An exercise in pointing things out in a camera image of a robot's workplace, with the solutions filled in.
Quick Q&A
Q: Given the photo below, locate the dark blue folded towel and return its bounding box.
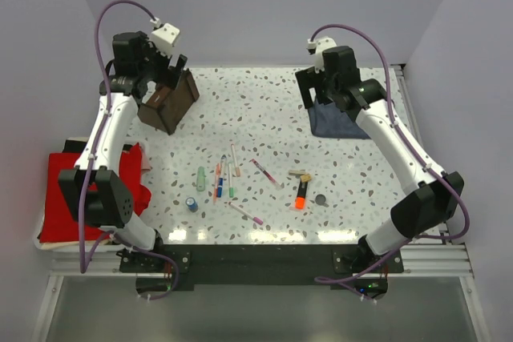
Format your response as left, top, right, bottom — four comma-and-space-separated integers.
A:
308, 100, 370, 139

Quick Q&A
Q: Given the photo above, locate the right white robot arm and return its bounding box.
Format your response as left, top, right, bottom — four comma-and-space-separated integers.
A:
296, 40, 464, 272

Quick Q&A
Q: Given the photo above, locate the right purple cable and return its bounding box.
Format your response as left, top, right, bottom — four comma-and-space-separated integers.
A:
309, 23, 471, 299

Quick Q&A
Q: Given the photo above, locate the pink capped marker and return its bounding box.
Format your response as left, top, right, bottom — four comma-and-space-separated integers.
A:
228, 202, 264, 225

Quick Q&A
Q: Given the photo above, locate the orange black highlighter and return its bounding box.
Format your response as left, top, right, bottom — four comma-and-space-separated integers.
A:
294, 180, 309, 210

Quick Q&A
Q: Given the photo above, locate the purple cable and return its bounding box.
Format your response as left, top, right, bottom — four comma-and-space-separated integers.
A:
309, 23, 471, 299
79, 0, 180, 301

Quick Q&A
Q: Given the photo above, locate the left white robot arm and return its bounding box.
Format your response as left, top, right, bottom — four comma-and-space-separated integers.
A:
58, 23, 187, 272

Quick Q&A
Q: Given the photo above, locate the wooden clothespin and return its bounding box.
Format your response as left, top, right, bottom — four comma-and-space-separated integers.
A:
289, 170, 307, 176

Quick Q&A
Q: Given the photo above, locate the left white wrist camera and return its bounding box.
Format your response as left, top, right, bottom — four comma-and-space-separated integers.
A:
149, 18, 180, 58

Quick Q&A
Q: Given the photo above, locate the brown wooden desk organizer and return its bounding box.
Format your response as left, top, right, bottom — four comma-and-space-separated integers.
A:
138, 69, 200, 135

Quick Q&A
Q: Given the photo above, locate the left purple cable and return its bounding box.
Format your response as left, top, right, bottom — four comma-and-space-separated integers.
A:
79, 0, 180, 301

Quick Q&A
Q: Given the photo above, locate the grey round cap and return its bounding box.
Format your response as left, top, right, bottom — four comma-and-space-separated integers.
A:
315, 194, 326, 206

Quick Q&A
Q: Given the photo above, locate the green capped marker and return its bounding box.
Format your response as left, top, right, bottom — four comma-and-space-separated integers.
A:
228, 162, 235, 199

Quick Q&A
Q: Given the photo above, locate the blue battery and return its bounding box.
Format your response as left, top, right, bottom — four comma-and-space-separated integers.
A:
185, 197, 199, 212

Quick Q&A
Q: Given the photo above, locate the red gel pen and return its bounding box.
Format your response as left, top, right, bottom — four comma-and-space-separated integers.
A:
251, 159, 283, 189

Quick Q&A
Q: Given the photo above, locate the light green stapler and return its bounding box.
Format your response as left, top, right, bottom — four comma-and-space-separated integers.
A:
196, 167, 206, 191

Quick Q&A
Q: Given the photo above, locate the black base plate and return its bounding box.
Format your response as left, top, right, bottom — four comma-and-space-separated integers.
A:
116, 244, 404, 294

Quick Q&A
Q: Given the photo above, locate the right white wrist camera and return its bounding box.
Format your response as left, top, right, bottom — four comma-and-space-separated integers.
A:
307, 36, 337, 73

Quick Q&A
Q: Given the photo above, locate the red cloth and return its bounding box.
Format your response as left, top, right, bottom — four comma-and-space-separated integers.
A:
41, 142, 152, 243

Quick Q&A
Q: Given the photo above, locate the peach capped marker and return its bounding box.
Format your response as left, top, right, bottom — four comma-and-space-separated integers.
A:
230, 143, 240, 177

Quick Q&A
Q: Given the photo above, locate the white tray with cloths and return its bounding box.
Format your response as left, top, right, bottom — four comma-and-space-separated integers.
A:
34, 135, 121, 253

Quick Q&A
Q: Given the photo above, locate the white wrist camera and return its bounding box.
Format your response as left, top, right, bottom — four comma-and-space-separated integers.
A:
149, 18, 180, 58
307, 36, 337, 73

